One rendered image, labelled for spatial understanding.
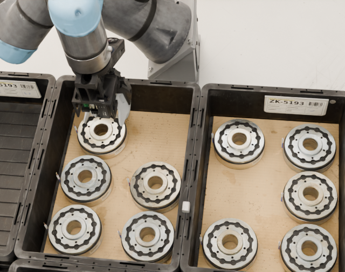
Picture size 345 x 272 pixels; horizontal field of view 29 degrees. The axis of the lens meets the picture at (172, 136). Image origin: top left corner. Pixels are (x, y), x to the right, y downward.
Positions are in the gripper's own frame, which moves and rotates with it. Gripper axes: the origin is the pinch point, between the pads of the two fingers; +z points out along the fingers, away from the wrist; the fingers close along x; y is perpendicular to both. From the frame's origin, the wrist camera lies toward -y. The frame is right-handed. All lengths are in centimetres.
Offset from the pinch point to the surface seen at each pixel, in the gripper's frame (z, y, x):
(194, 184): 0.9, 14.2, 18.1
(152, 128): 10.9, -2.9, 6.8
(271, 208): 11.0, 13.2, 32.7
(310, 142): 9.3, -1.2, 39.7
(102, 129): 9.6, -1.1, -3.6
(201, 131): 0.9, 2.8, 18.2
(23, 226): 0.9, 25.4, -11.9
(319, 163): 7.8, 4.3, 41.4
